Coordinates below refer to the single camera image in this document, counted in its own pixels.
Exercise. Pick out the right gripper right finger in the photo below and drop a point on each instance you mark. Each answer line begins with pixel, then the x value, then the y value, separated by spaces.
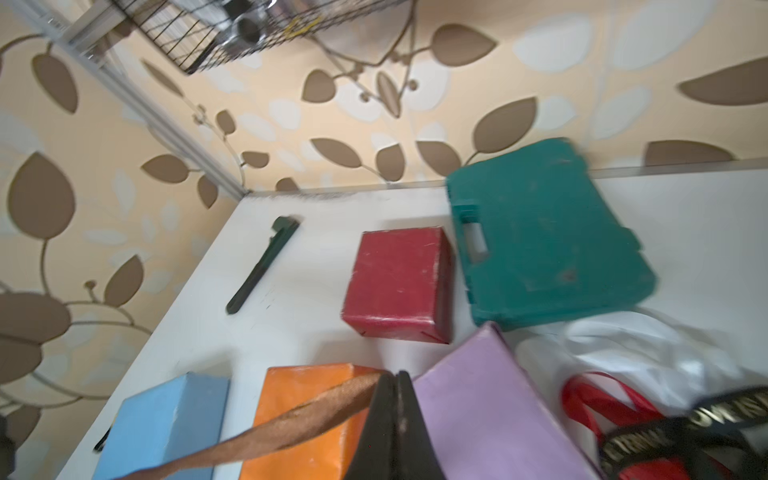
pixel 414 456

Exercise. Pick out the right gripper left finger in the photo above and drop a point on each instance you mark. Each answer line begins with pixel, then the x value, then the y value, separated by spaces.
pixel 374 456

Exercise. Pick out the orange gift box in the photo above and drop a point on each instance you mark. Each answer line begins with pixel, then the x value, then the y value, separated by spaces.
pixel 325 457

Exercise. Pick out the brown ribbon bow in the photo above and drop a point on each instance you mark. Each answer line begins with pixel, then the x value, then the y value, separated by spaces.
pixel 299 425

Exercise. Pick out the purple gift box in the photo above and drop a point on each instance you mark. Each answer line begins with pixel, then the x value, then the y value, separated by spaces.
pixel 486 420

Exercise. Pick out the dark red gift box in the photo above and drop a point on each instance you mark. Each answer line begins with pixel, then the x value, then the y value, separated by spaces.
pixel 402 285

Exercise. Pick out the red ribbon bow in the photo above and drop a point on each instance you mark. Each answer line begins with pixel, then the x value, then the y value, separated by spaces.
pixel 612 414

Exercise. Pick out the blue gift box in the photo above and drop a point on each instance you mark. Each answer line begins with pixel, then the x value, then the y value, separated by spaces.
pixel 164 423

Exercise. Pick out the white ribbon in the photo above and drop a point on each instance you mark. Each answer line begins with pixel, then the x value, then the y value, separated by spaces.
pixel 663 363

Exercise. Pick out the black printed ribbon bow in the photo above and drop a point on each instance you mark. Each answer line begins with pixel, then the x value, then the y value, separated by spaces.
pixel 708 441

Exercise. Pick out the green plastic tool case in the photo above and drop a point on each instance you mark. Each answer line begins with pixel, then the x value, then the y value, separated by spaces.
pixel 537 242

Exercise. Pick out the black wire basket back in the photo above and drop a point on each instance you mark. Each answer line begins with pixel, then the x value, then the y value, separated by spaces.
pixel 201 35

